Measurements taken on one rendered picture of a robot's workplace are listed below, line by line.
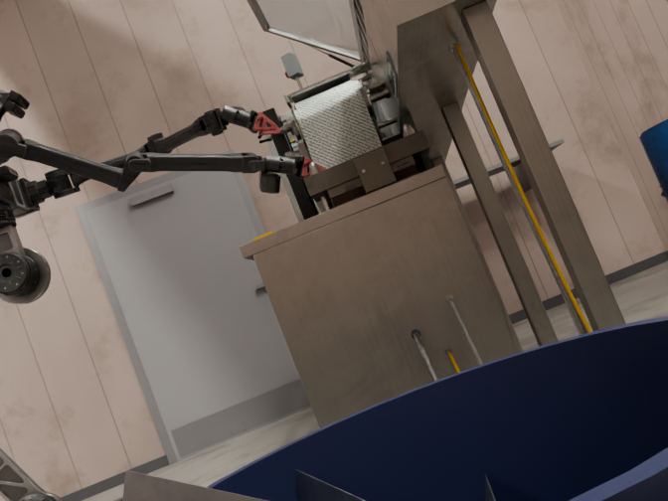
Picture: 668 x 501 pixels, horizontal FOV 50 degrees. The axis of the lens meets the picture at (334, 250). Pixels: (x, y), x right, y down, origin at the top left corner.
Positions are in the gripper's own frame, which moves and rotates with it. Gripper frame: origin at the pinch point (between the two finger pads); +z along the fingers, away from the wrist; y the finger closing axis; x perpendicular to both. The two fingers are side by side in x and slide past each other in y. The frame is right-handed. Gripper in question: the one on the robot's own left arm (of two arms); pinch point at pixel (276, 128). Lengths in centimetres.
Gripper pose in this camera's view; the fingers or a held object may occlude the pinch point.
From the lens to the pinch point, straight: 256.6
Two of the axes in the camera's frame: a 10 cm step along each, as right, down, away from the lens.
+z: 9.5, 3.0, -1.1
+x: 3.0, -9.5, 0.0
